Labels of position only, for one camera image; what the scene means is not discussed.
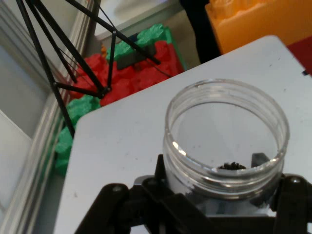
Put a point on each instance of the green foam building block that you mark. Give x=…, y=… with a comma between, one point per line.
x=83, y=108
x=151, y=34
x=63, y=151

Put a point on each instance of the red ribbed foam mat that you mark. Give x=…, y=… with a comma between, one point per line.
x=302, y=56

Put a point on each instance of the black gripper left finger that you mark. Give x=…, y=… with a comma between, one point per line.
x=146, y=209

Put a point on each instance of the black seeds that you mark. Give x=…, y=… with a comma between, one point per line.
x=231, y=166

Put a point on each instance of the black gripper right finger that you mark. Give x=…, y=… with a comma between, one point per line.
x=295, y=207

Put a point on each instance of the clear plastic jar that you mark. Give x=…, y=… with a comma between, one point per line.
x=219, y=187

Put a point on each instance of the black tripod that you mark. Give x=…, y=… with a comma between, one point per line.
x=103, y=92

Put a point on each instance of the orange foam block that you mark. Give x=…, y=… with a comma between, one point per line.
x=256, y=24

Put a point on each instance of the large red foam block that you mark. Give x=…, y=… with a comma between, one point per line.
x=146, y=78

